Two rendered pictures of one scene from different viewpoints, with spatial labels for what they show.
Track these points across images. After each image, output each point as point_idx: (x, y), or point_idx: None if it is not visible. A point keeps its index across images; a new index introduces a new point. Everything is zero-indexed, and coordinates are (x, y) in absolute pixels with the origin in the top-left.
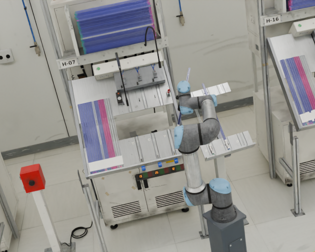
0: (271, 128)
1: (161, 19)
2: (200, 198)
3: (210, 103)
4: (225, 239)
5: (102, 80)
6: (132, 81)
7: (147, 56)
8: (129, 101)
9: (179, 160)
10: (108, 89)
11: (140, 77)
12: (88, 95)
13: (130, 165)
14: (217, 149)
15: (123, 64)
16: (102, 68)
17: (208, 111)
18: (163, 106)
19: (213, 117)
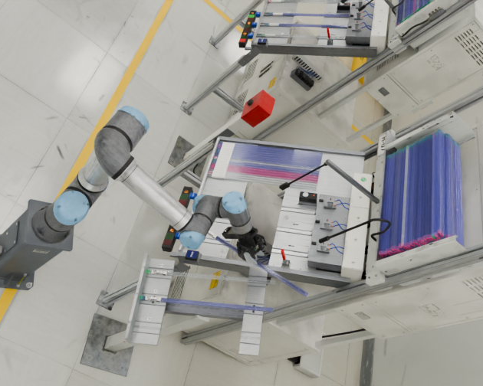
0: None
1: (404, 256)
2: (73, 179)
3: (174, 210)
4: (24, 213)
5: (349, 191)
6: (324, 216)
7: (359, 246)
8: (298, 211)
9: (208, 292)
10: (331, 193)
11: (324, 225)
12: (331, 169)
13: (204, 181)
14: (154, 282)
15: (358, 211)
16: (362, 184)
17: (152, 184)
18: (323, 341)
19: (133, 176)
